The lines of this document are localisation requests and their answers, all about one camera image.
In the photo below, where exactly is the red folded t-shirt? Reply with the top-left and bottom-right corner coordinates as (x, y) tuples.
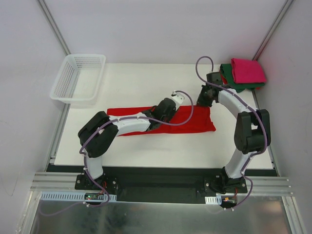
(220, 74), (228, 84)

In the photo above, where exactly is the white plastic basket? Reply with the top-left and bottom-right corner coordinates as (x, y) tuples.
(50, 54), (106, 105)

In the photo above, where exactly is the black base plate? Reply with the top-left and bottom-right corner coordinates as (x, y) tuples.
(75, 167), (247, 204)

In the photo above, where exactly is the left cable duct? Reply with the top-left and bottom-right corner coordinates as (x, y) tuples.
(40, 192), (108, 202)

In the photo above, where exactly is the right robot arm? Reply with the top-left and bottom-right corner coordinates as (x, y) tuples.
(197, 72), (271, 194)

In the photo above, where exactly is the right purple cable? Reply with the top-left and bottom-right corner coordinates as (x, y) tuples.
(195, 56), (268, 213)

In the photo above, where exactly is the red t-shirt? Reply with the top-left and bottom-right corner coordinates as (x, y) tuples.
(107, 105), (216, 136)
(220, 74), (228, 84)

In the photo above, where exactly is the green folded t-shirt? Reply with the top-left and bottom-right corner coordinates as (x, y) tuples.
(219, 63), (265, 93)

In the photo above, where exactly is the purple cable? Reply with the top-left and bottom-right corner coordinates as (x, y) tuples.
(39, 90), (195, 216)
(195, 56), (268, 213)

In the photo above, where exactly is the right cable duct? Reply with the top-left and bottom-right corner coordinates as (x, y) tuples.
(205, 195), (222, 205)

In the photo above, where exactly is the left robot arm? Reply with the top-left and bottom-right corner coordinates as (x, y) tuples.
(78, 95), (184, 190)

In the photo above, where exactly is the cable duct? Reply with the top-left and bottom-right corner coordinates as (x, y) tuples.
(205, 195), (222, 205)
(40, 192), (108, 202)

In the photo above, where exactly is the pink folded t-shirt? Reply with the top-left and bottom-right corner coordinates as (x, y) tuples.
(231, 58), (267, 84)

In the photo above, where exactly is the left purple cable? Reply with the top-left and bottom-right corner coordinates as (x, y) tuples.
(39, 90), (195, 216)

